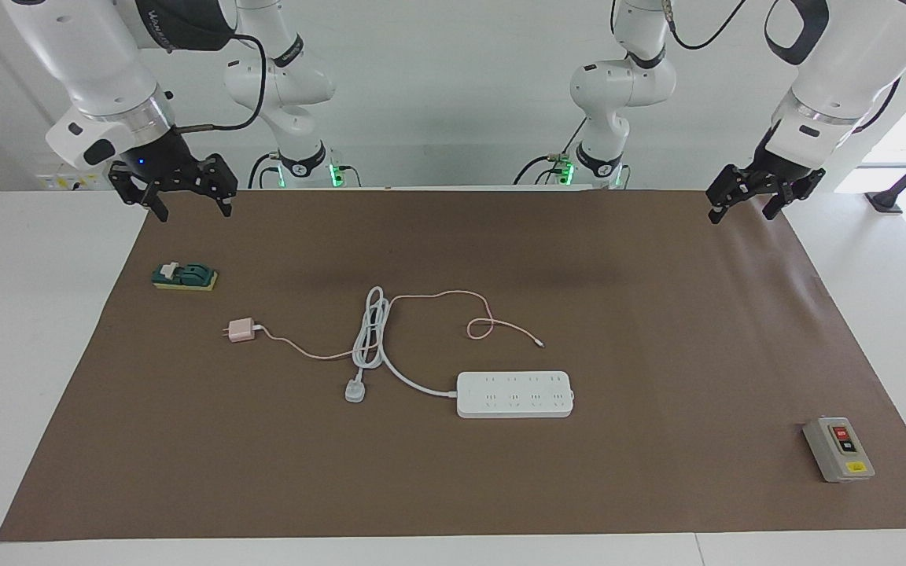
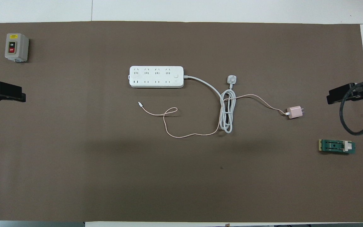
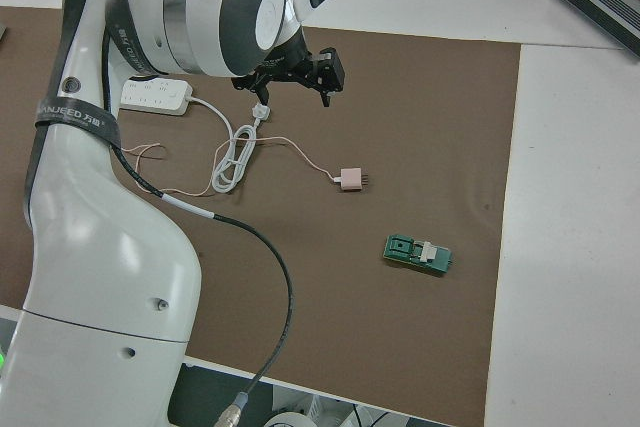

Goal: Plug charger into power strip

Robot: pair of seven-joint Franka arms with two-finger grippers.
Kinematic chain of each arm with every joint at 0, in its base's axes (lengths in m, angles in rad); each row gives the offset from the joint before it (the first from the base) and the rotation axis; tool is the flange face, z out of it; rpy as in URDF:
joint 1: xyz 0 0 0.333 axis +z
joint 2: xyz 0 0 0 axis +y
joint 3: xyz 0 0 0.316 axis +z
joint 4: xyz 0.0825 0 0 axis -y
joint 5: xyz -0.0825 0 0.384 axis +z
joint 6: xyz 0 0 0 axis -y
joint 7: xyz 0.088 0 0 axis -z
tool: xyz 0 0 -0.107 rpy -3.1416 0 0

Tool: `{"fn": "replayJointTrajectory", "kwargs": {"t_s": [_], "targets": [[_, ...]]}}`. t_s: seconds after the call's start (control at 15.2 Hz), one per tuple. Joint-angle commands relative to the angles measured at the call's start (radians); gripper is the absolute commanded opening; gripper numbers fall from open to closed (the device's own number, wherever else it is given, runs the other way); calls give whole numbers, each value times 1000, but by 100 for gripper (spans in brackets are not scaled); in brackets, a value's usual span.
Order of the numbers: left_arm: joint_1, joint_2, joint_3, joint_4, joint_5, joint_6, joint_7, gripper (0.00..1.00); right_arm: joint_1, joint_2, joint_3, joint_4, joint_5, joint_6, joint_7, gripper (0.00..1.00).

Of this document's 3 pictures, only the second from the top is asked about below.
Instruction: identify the pink charger adapter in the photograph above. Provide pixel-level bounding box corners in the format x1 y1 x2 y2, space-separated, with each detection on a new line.
286 106 304 119

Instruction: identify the white power strip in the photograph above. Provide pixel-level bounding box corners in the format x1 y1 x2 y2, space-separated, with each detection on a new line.
129 66 184 89

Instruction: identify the pink charging cable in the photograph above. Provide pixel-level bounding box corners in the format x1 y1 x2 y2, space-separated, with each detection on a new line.
138 94 291 138

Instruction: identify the brown table mat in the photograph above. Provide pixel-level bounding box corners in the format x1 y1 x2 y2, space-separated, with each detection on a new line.
0 21 363 223

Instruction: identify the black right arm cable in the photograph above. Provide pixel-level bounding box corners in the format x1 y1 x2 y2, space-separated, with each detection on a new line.
339 80 363 136

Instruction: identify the grey on-off switch box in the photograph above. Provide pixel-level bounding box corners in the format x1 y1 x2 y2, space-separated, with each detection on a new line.
5 33 29 62

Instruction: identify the green knife switch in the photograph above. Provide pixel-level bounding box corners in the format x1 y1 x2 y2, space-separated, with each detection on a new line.
319 139 356 155

